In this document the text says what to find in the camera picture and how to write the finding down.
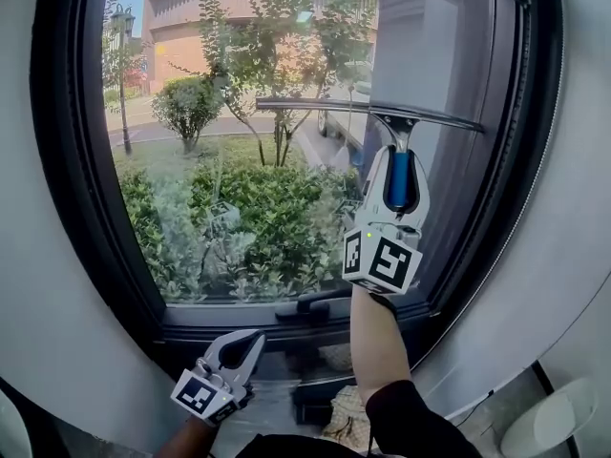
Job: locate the person's black clothing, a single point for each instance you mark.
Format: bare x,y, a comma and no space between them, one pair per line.
415,422

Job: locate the beige checkered cloth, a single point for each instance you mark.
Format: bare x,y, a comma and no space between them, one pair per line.
346,413

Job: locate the white rounded toilet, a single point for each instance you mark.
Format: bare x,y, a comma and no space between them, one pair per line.
549,422

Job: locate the small window pane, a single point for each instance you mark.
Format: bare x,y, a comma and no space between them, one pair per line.
296,358

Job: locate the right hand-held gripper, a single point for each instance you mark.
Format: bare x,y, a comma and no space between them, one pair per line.
386,265

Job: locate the black flat box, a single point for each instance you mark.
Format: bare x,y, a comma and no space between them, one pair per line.
310,403

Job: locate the person's right forearm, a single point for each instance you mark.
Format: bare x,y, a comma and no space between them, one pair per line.
379,351

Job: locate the large window glass pane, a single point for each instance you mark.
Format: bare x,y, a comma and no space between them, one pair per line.
453,198

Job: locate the black street lamp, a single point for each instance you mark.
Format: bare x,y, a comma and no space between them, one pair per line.
120,19

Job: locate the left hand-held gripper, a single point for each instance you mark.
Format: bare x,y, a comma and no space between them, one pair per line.
195,394

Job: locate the clear plastic sheet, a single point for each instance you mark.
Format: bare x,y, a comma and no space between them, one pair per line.
272,399

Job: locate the brick building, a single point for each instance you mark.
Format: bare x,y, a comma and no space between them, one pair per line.
181,27

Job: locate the green hedge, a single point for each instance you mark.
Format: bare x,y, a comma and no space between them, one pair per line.
267,227

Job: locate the thin leafy tree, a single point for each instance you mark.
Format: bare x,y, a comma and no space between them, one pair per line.
238,55
305,41

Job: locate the round green shrub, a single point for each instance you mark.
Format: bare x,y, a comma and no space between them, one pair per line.
186,108

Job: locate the person's left forearm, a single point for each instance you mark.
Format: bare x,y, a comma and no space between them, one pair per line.
183,439

